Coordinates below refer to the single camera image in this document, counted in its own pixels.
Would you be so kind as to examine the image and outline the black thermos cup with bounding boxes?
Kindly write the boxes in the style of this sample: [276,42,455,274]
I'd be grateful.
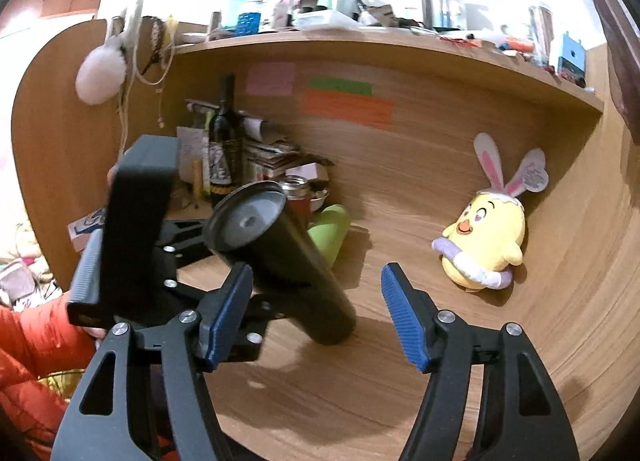
[203,181,357,345]

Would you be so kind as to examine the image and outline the red thermos cup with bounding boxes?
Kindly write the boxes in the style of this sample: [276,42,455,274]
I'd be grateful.
[278,175,312,230]

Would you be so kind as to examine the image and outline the green thermos cup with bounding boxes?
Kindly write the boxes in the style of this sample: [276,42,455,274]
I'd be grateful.
[307,204,352,267]

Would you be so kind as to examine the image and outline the left hand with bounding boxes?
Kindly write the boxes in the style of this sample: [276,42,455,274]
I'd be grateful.
[79,162,122,342]

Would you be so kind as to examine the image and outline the orange left jacket sleeve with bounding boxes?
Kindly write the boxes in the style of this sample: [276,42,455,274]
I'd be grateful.
[1,293,105,460]

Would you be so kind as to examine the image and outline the dark wine bottle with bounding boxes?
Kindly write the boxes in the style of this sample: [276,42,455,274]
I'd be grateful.
[208,73,243,208]

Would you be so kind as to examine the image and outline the stack of papers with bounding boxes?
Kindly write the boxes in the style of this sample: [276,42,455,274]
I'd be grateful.
[242,115,334,184]

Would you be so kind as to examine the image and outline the yellow chick plush toy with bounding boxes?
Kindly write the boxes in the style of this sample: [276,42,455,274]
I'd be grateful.
[432,132,549,292]

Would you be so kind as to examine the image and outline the white fluffy pompom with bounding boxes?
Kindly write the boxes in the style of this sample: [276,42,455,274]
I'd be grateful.
[75,45,127,106]

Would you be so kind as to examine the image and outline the pink sticky note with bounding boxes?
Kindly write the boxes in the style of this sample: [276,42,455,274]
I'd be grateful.
[245,62,296,97]

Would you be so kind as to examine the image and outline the green sticky note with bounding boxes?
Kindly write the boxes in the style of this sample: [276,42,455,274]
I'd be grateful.
[307,76,373,97]

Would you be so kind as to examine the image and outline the orange sticky note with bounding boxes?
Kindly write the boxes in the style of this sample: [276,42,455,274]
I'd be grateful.
[299,89,393,129]

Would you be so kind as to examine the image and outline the wooden shelf board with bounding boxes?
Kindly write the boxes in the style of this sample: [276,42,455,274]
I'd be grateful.
[176,28,604,113]

